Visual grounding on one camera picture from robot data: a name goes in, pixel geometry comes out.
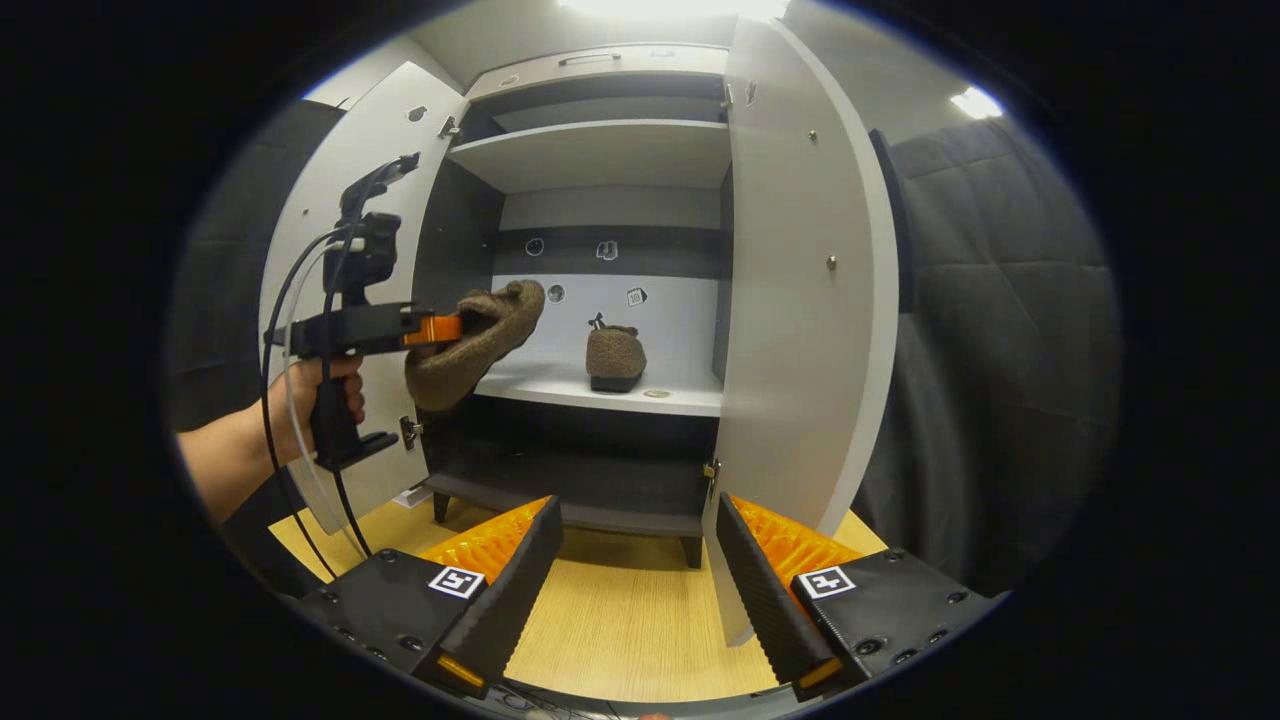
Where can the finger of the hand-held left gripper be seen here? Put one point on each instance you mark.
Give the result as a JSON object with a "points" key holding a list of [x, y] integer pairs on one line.
{"points": [[435, 330]]}

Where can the grey shoe cabinet door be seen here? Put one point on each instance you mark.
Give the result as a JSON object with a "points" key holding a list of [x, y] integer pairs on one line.
{"points": [[400, 130], [790, 350]]}

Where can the small ceiling light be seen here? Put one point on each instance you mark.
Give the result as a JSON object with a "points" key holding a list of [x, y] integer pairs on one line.
{"points": [[977, 102]]}

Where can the large ceiling light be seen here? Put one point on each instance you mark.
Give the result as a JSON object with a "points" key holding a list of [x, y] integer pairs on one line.
{"points": [[680, 7]]}

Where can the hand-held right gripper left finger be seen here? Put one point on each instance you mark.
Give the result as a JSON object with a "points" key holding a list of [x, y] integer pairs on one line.
{"points": [[520, 580]]}

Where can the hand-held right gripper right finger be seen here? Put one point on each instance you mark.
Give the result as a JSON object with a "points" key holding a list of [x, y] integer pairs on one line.
{"points": [[755, 590]]}

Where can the brown fuzzy shoe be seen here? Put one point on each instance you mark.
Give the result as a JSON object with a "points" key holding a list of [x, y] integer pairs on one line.
{"points": [[470, 350], [615, 355]]}

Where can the black backdrop cloth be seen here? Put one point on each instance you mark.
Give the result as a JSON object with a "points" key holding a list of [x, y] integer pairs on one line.
{"points": [[1000, 350]]}

